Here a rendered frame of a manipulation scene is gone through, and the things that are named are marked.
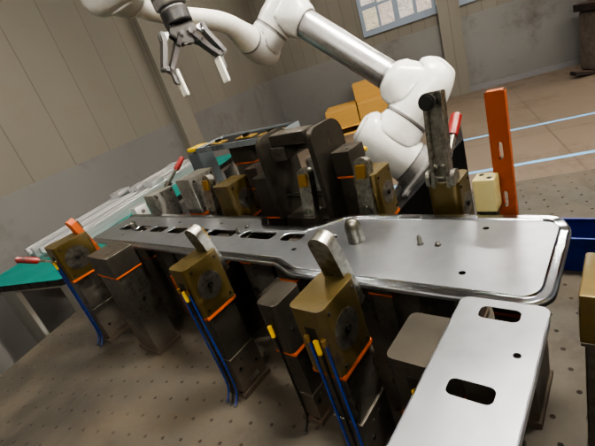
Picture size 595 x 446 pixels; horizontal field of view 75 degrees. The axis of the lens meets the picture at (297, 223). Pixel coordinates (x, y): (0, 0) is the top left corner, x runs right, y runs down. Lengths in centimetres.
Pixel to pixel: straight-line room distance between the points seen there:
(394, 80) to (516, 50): 581
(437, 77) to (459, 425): 112
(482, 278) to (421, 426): 24
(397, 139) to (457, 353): 96
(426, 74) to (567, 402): 97
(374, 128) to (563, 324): 77
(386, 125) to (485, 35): 577
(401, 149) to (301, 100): 617
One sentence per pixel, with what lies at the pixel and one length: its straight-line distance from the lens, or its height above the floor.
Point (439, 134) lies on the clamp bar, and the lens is 77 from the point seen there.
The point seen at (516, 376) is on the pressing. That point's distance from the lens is 47.
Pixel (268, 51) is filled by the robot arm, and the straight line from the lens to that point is 160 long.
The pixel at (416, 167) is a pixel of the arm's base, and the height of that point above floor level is 90.
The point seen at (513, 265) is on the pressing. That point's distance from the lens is 62.
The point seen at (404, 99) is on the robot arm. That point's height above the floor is 111.
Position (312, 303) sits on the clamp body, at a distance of 54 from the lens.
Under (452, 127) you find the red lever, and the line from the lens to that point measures 84.
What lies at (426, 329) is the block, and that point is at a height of 98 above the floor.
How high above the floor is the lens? 134
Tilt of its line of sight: 22 degrees down
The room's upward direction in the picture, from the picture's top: 19 degrees counter-clockwise
